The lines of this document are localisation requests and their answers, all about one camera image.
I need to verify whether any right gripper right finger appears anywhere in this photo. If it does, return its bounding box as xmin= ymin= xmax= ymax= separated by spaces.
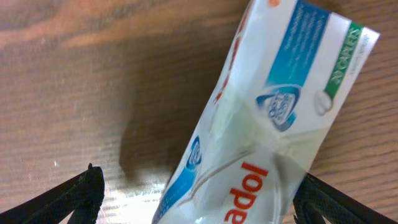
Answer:
xmin=293 ymin=173 xmax=397 ymax=224

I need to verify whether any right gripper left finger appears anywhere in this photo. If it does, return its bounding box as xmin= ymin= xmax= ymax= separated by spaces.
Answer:
xmin=1 ymin=164 xmax=105 ymax=224

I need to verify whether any white Panadol box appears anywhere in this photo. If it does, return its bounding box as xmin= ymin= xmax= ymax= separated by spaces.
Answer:
xmin=152 ymin=0 xmax=379 ymax=223

